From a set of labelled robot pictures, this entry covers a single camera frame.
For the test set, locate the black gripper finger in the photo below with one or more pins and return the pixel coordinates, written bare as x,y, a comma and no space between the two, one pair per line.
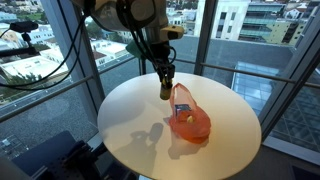
161,75
171,76

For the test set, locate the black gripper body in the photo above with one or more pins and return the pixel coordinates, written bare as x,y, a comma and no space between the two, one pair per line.
161,55

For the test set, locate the yellow capped syrup bottle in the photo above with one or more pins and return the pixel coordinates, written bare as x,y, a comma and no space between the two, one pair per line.
165,92

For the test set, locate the orange plastic bag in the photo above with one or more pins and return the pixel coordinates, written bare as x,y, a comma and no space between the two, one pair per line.
193,128

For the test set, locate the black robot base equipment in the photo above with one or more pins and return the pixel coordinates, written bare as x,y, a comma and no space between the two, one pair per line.
83,165

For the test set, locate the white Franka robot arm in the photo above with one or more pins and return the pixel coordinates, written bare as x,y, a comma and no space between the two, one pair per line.
126,13

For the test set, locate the small yellow item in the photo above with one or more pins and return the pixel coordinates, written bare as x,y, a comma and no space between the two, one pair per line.
190,119

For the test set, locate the grey window mullion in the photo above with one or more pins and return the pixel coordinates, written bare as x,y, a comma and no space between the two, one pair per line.
76,56
204,33
290,86

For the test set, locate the metal window handrail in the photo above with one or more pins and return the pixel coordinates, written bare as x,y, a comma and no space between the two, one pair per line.
250,74
46,97

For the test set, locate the thin dark window post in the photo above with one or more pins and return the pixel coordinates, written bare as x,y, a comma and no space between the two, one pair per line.
142,66

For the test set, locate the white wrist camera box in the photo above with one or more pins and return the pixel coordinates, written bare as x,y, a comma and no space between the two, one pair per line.
171,32

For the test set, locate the green wrist mount plate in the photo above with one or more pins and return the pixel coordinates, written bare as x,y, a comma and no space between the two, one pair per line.
133,49

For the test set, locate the black external camera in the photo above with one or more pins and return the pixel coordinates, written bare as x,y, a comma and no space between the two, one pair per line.
23,26

